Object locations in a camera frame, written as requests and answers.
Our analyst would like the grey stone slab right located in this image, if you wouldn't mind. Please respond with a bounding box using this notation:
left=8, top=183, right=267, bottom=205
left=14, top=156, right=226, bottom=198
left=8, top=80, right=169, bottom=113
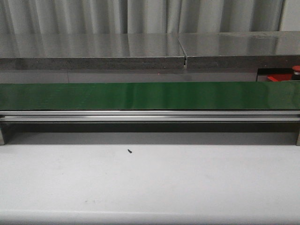
left=179, top=31, right=300, bottom=69

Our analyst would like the grey stone slab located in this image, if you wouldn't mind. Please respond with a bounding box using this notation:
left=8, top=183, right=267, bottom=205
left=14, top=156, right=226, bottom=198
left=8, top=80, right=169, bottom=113
left=0, top=34, right=185, bottom=70
left=179, top=31, right=300, bottom=69

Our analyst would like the red plastic tray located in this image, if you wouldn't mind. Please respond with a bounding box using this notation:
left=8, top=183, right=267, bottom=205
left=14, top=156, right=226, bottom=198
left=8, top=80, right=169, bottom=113
left=267, top=74, right=300, bottom=82

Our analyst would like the green conveyor belt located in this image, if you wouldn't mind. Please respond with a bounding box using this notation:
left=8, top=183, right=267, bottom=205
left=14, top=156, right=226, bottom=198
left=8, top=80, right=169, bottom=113
left=0, top=82, right=300, bottom=111

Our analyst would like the grey stone slab left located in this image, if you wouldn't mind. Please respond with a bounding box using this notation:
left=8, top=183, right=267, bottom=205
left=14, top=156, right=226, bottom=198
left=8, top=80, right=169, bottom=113
left=0, top=34, right=185, bottom=70

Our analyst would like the right metal conveyor leg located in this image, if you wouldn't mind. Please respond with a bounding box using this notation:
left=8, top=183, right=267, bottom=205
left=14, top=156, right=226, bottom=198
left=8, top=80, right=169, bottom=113
left=296, top=124, right=300, bottom=146

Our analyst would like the metal conveyor leg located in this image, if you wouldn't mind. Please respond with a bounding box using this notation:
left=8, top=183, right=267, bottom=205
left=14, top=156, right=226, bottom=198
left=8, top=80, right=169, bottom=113
left=0, top=124, right=9, bottom=145
left=296, top=124, right=300, bottom=146

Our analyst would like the left metal conveyor leg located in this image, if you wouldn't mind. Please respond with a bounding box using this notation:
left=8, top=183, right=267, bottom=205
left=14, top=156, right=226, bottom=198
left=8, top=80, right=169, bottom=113
left=0, top=124, right=9, bottom=145

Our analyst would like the grey pleated curtain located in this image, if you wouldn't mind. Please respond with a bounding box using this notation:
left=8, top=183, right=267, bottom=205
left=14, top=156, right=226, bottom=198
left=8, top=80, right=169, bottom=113
left=0, top=0, right=300, bottom=34

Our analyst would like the aluminium conveyor frame rail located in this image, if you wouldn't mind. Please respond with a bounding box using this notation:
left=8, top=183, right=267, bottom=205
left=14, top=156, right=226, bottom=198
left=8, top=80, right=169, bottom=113
left=0, top=110, right=300, bottom=123

